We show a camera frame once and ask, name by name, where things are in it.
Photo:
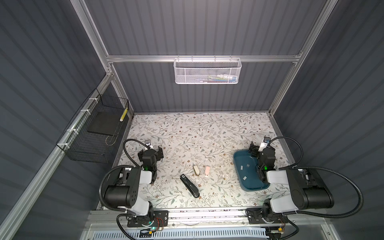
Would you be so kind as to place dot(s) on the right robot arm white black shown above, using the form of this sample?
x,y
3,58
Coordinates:
x,y
307,189

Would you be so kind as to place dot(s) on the pens in white basket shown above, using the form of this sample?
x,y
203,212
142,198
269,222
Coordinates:
x,y
216,79

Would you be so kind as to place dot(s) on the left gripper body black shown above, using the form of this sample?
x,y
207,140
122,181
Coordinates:
x,y
157,155

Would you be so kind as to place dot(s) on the white slotted cable duct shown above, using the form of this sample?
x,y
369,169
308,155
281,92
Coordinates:
x,y
202,233

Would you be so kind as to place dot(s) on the teal plastic tray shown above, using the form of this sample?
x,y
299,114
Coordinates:
x,y
253,182

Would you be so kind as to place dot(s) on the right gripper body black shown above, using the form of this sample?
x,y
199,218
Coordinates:
x,y
256,154

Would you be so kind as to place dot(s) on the aluminium corner post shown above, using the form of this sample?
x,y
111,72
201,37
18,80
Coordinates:
x,y
304,52
95,38

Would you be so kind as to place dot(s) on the aluminium corner post left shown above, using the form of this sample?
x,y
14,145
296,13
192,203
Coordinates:
x,y
95,38

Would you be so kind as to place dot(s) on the beige mini stapler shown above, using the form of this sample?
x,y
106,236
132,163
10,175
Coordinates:
x,y
196,170

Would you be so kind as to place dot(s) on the black wire basket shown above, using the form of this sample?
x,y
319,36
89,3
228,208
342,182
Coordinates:
x,y
80,145

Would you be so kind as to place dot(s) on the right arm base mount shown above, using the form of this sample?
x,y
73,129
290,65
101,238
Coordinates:
x,y
261,216

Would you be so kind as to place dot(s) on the yellow marker in basket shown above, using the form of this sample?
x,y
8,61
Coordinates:
x,y
123,115

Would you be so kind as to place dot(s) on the aluminium horizontal back rail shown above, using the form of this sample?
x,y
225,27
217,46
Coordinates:
x,y
214,58

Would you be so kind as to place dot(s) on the white wire mesh basket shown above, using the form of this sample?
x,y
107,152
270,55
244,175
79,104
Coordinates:
x,y
185,71

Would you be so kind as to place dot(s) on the pink mini stapler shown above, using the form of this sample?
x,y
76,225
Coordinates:
x,y
207,171

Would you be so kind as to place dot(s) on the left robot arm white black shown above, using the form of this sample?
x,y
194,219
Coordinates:
x,y
119,189

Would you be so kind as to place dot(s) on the black pad in basket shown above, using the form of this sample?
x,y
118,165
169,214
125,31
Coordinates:
x,y
105,124

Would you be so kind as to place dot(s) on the aluminium corner post right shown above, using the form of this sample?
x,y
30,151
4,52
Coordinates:
x,y
304,52

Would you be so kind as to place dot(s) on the black long stapler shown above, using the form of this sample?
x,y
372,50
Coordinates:
x,y
190,186

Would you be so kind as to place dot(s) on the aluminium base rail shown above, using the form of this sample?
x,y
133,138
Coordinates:
x,y
185,218

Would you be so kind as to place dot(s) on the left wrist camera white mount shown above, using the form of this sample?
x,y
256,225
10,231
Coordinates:
x,y
148,144

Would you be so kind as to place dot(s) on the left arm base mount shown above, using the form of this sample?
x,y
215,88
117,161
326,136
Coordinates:
x,y
147,219

